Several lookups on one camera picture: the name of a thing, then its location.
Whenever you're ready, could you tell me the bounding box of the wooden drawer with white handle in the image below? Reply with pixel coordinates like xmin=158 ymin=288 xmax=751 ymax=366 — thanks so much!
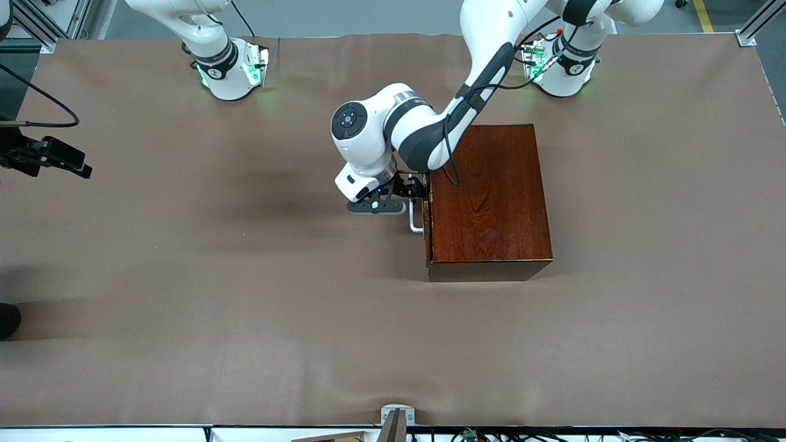
xmin=408 ymin=174 xmax=435 ymax=266

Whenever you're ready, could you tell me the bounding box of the dark brown wooden cabinet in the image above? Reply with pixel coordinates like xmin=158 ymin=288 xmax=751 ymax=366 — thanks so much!
xmin=428 ymin=124 xmax=554 ymax=283

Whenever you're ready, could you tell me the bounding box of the black rounded object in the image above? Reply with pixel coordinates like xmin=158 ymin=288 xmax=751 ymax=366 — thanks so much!
xmin=0 ymin=302 xmax=21 ymax=341

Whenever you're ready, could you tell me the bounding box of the right base connector plate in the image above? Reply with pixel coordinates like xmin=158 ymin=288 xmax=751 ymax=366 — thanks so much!
xmin=244 ymin=44 xmax=270 ymax=88

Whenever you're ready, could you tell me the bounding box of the brown table cover cloth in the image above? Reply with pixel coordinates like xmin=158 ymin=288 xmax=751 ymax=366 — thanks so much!
xmin=0 ymin=32 xmax=786 ymax=429

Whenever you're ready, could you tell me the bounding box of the light brown board piece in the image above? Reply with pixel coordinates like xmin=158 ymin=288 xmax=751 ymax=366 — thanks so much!
xmin=290 ymin=431 xmax=370 ymax=442

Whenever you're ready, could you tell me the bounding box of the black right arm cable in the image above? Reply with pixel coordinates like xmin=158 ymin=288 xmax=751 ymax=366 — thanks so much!
xmin=0 ymin=63 xmax=81 ymax=128

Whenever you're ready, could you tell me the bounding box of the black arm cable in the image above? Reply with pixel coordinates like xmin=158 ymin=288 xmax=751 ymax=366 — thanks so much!
xmin=0 ymin=63 xmax=81 ymax=128
xmin=442 ymin=17 xmax=569 ymax=187

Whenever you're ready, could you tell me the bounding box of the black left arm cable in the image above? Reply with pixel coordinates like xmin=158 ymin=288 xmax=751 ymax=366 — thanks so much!
xmin=442 ymin=17 xmax=569 ymax=187

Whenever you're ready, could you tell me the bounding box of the aluminium frame with diagonal struts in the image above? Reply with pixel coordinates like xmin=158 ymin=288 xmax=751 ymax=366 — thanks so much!
xmin=0 ymin=0 xmax=94 ymax=55

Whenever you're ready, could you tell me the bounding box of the black left base cable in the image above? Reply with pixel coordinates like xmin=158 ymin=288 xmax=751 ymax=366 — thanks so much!
xmin=513 ymin=41 xmax=542 ymax=67

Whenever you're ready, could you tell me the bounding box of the black base cable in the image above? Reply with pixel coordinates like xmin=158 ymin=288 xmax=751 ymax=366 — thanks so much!
xmin=513 ymin=41 xmax=542 ymax=67
xmin=230 ymin=0 xmax=256 ymax=38

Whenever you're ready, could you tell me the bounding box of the black right base cable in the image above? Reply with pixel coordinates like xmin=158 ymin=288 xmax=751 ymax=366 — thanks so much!
xmin=230 ymin=0 xmax=256 ymax=38

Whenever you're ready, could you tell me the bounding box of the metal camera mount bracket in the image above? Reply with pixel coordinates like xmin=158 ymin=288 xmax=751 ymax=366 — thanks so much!
xmin=379 ymin=403 xmax=416 ymax=442

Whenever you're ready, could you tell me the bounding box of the single aluminium frame profile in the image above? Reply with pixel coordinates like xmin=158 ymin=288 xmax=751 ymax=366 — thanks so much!
xmin=737 ymin=0 xmax=786 ymax=48

